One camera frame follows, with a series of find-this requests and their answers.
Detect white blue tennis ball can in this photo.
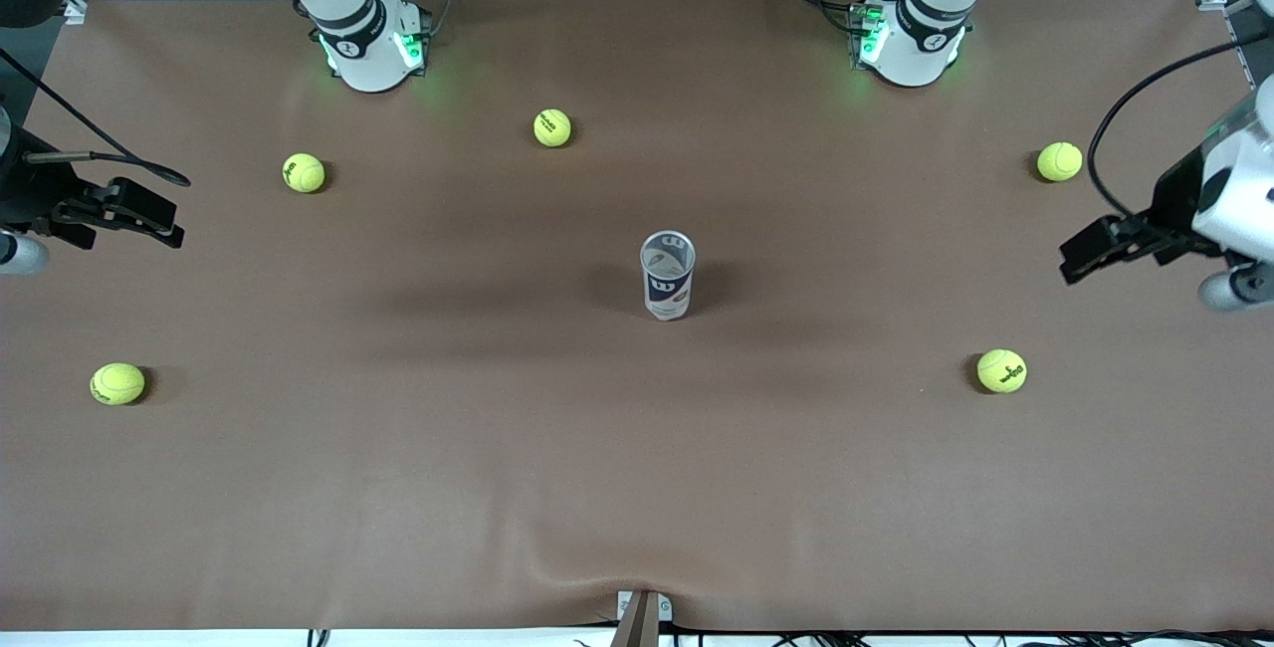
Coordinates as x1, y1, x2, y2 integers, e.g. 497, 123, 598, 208
639, 229, 698, 322

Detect brown table cover mat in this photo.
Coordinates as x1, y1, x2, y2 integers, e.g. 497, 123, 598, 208
0, 0, 1274, 633

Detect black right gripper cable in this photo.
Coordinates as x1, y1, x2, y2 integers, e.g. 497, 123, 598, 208
0, 48, 192, 189

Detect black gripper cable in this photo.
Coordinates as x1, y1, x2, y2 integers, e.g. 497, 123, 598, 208
1086, 30, 1274, 222
0, 48, 192, 189

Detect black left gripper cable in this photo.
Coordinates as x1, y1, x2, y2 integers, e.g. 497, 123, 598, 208
1086, 30, 1274, 222

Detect grey metal mount bracket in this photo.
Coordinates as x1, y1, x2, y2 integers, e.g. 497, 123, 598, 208
615, 589, 674, 647

